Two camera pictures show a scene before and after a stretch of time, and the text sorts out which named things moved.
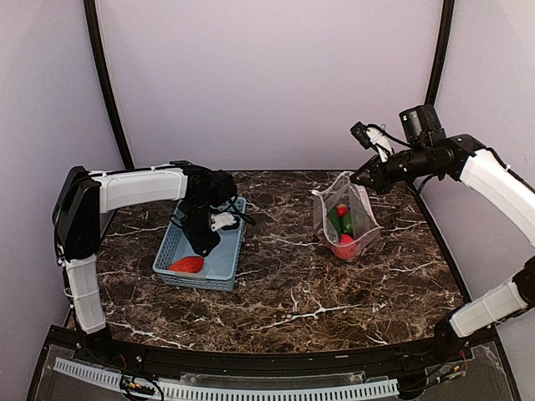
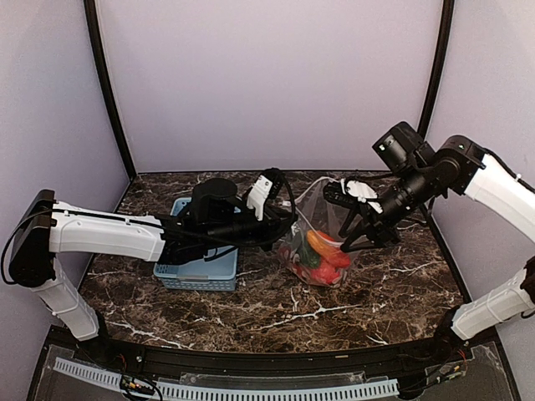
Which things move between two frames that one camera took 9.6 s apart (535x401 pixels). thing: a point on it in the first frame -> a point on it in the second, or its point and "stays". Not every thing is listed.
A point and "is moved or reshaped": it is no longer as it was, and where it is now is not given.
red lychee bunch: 342,210 -> 288,256
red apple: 348,248 -> 325,274
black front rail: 461,347 stays
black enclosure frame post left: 90,10 stays
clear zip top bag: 343,218 is moved or reshaped
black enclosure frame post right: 440,52 stays
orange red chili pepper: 188,264 -> 328,249
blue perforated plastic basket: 178,265 stays
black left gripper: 201,243 -> 275,225
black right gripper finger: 361,177 -> 352,220
